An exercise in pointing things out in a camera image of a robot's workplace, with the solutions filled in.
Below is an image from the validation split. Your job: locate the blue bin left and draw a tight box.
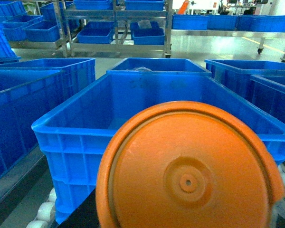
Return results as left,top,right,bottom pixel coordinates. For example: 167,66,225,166
0,57,96,186

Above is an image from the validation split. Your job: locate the blue bin in front centre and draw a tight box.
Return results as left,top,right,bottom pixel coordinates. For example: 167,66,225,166
32,71,285,224

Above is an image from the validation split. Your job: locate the blue bin right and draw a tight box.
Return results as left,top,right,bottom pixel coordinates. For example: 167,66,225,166
204,59,285,164

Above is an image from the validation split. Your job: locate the orange round plastic cap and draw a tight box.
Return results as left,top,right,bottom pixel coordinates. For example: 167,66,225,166
96,101,285,228

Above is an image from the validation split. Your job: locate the blue bin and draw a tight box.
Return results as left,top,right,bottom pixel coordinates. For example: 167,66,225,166
0,57,96,186
109,57,211,76
32,71,285,224
204,59,285,164

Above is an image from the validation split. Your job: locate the steel cart with blue bins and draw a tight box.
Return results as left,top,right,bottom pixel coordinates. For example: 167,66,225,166
52,0,173,58

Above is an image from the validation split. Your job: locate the blue bin behind centre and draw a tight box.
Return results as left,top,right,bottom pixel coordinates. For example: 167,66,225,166
109,57,211,76

